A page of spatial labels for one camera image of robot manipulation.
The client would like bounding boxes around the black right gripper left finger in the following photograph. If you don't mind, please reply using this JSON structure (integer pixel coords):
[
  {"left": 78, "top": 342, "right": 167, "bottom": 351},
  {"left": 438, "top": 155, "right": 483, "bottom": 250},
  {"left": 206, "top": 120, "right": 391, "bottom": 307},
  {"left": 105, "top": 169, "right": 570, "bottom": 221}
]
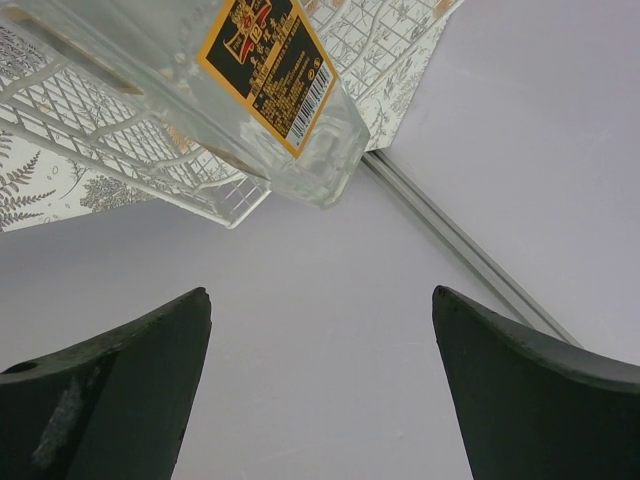
[{"left": 1, "top": 287, "right": 212, "bottom": 479}]

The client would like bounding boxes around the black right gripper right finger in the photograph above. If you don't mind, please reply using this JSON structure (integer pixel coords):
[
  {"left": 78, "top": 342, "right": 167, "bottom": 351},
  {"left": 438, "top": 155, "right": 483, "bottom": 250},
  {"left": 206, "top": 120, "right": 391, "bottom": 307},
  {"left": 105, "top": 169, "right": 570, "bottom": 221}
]
[{"left": 432, "top": 286, "right": 639, "bottom": 479}]

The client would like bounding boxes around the clear acrylic wine rack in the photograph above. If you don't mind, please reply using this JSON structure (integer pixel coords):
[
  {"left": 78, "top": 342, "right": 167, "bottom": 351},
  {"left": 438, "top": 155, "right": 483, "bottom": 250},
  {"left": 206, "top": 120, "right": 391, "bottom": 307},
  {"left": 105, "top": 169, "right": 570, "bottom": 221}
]
[{"left": 1, "top": 11, "right": 268, "bottom": 231}]

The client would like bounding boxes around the floral patterned table mat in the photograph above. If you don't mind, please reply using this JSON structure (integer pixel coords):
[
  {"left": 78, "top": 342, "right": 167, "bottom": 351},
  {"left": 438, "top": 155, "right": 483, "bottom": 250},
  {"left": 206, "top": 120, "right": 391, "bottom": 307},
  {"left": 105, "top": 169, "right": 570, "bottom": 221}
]
[{"left": 0, "top": 0, "right": 481, "bottom": 234}]

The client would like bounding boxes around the right aluminium frame post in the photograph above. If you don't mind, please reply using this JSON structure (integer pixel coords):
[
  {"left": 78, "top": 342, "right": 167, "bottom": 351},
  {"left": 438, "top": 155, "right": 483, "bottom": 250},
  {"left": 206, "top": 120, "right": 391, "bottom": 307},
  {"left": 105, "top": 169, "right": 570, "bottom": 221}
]
[{"left": 362, "top": 150, "right": 582, "bottom": 348}]

